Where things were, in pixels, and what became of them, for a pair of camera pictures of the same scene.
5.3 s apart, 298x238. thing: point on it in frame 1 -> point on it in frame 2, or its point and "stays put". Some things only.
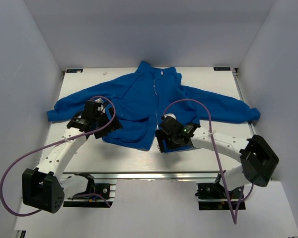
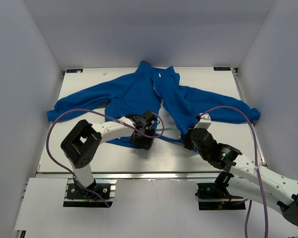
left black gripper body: (111, 126) -> (142, 141)
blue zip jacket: (141, 97) stays put
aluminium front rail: (222, 175) stays put
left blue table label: (74, 70) stays put
